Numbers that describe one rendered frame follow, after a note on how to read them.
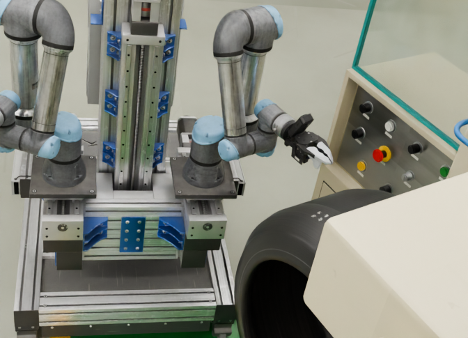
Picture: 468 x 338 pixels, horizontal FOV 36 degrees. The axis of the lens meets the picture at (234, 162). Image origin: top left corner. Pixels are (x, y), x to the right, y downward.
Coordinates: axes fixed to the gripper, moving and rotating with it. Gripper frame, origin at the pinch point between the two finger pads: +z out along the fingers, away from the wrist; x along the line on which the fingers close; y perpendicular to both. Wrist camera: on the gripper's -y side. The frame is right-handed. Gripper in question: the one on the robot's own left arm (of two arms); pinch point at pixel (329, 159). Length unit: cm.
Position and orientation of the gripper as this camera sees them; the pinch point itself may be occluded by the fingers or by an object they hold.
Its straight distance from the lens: 222.7
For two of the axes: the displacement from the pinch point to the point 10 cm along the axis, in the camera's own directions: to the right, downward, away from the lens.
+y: -0.3, 7.5, 6.6
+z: 5.7, 5.6, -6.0
